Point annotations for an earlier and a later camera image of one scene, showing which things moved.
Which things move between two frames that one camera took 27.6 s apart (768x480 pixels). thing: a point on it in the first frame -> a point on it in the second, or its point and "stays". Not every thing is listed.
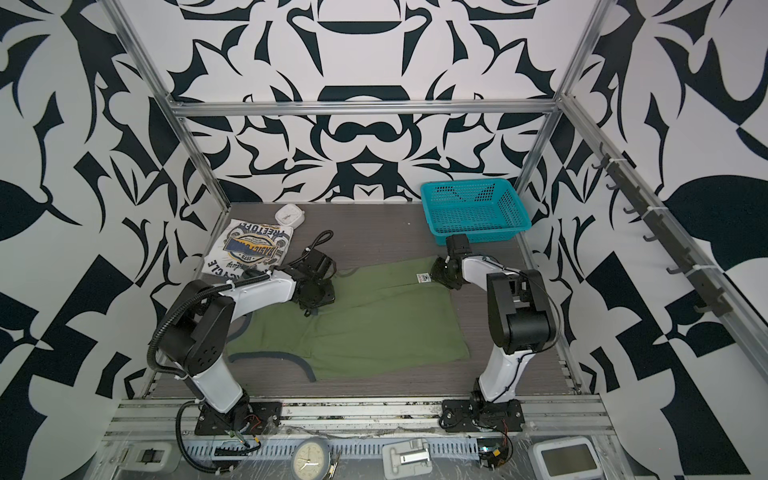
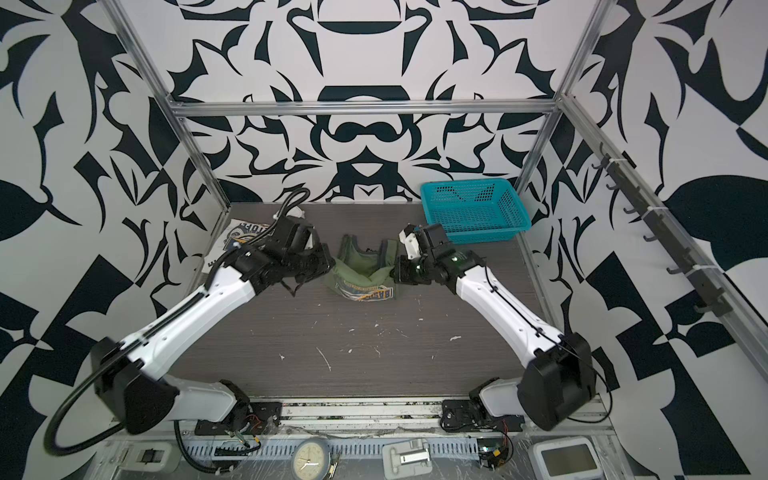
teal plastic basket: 483,209 stays
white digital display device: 567,458 stays
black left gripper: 331,298 -> 325,259
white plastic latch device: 406,459 stays
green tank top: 384,315 -> 366,275
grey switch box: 146,456 stays
